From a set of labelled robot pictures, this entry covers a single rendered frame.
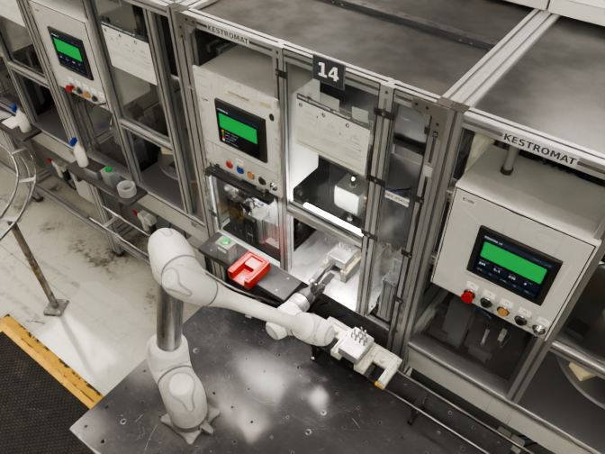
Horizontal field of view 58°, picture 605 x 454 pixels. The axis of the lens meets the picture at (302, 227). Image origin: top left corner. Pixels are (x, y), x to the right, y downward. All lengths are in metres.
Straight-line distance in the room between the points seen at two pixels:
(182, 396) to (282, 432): 0.46
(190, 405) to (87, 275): 1.96
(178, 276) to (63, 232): 2.65
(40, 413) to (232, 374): 1.32
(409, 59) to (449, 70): 0.14
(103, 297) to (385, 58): 2.62
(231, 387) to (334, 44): 1.49
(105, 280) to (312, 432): 2.06
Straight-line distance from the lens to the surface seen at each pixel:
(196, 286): 1.82
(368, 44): 1.93
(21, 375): 3.67
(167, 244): 1.91
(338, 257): 2.47
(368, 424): 2.43
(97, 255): 4.12
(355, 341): 2.32
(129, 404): 2.56
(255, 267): 2.53
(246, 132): 2.12
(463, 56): 1.92
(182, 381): 2.24
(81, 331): 3.73
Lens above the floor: 2.86
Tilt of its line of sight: 45 degrees down
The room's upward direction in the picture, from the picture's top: straight up
